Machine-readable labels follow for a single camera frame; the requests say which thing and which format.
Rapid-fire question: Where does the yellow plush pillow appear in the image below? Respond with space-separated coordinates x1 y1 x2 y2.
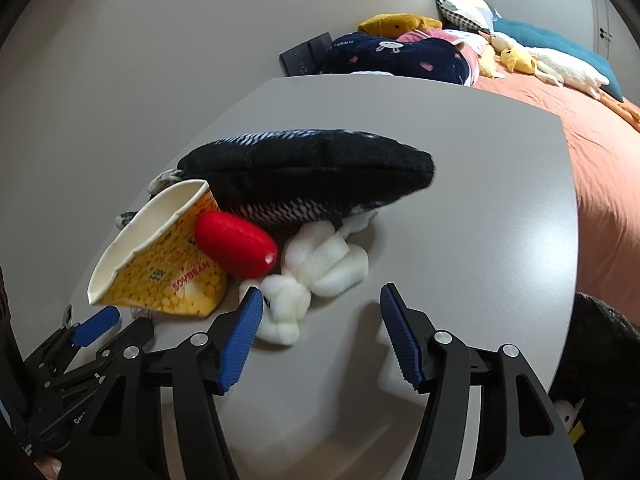
357 13 444 39

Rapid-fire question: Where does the orange bed sheet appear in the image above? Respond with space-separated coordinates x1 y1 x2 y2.
472 74 640 324

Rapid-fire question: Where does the checkered white pillow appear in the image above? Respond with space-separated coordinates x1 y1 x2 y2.
436 0 502 34

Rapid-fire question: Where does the white goose plush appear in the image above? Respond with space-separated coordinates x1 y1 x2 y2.
480 30 640 131

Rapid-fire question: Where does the yellow paper cup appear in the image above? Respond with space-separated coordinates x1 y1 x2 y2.
87 180 229 317

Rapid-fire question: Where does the pink pillow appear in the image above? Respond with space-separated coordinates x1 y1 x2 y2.
397 29 482 61

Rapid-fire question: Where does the dark fuzzy plush cushion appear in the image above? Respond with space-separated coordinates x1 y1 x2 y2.
550 292 640 461

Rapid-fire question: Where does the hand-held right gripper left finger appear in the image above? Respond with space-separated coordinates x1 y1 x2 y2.
75 286 264 480

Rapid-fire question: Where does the white fluffy plush toy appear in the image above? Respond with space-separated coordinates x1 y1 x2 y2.
239 210 378 346

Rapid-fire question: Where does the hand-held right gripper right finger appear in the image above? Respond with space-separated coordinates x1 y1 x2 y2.
379 283 583 480

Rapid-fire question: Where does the navy printed pillow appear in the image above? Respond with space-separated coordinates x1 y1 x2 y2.
320 32 476 87

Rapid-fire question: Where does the dark grey fish plush toy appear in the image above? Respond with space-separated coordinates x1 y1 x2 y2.
116 129 437 231

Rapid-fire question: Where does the yellow duck plush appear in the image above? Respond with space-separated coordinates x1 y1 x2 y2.
500 47 539 75

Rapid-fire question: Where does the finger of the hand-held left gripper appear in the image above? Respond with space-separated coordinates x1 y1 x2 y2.
45 317 156 391
22 306 121 377

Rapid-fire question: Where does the grey door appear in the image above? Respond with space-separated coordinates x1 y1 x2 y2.
594 0 615 63

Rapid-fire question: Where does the person's left hand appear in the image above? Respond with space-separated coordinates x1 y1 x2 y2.
34 459 64 480

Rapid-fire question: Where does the red egg-shaped plush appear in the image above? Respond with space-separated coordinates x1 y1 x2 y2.
194 211 279 279

